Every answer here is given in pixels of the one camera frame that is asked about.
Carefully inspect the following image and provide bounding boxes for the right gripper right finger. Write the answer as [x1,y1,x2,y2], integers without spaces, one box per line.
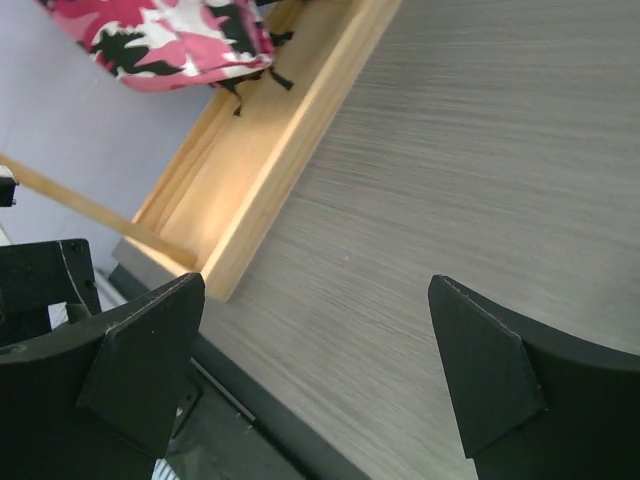
[428,275,639,479]

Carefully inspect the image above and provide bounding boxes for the pink camouflage trousers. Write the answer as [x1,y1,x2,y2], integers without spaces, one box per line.
[40,0,294,95]

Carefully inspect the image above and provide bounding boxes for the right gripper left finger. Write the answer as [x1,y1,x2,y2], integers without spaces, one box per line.
[1,273,205,480]

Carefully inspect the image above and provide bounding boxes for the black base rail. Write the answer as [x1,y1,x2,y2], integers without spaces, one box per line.
[107,264,371,480]

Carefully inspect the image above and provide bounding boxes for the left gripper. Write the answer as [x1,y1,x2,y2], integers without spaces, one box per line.
[1,239,101,345]

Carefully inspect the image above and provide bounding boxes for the wooden clothes rack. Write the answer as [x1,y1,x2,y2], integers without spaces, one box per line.
[8,0,398,301]

